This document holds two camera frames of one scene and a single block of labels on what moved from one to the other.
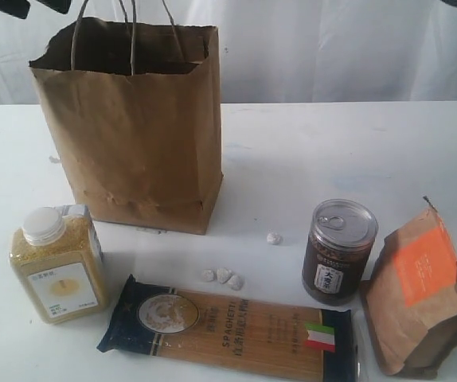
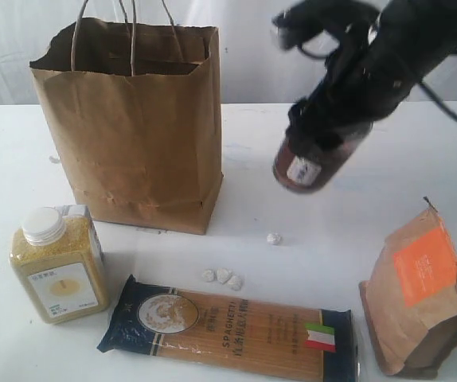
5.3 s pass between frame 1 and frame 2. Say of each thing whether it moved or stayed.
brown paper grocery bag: stayed
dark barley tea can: moved
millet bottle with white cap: stayed
